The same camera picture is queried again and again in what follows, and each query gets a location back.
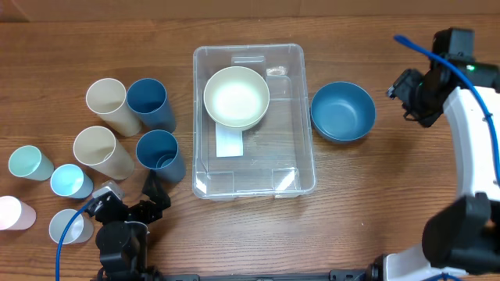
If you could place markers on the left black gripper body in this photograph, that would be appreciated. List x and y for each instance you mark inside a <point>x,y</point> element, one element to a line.
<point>143,213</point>

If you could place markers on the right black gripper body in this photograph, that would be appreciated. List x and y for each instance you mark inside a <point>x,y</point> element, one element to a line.
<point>417,101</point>

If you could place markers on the dark blue bowl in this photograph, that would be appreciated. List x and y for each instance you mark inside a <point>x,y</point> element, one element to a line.
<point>342,112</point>

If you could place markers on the pink small cup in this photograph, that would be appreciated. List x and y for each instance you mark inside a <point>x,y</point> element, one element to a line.
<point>15,214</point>

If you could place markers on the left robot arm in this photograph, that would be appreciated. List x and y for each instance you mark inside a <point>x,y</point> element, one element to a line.
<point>123,237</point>

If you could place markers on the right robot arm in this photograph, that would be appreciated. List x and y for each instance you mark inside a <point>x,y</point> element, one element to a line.
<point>463,238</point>

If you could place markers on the white label in container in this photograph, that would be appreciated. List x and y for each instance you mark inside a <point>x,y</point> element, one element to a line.
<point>229,142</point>

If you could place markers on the clear plastic storage container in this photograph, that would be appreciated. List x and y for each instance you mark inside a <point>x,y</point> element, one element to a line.
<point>277,154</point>

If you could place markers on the grey small cup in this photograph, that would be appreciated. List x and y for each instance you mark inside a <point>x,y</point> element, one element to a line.
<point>81,229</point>

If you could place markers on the dark blue tall cup near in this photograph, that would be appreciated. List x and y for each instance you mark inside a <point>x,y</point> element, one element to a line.
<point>159,151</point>

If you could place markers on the dark blue tall cup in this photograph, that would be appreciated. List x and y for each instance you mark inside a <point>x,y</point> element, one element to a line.
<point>159,151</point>
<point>148,99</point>

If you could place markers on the light blue small cup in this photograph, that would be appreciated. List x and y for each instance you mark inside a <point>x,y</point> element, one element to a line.
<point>70,180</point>

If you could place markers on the cream tall cup near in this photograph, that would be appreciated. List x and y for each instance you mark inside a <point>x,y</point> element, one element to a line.
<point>98,148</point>

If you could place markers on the cream tall cup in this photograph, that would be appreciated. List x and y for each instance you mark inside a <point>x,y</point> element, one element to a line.
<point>107,98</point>
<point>98,148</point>

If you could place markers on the mint green small cup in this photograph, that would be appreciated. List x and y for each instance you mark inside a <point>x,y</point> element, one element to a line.
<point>29,162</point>

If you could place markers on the dark blue tall cup far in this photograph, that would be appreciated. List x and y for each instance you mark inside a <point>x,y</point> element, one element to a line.
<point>148,99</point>

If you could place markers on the cream tall cup far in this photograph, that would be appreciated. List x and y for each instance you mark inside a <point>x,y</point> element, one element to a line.
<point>107,98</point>

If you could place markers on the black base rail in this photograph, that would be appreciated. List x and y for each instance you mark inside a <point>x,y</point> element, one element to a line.
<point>332,275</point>

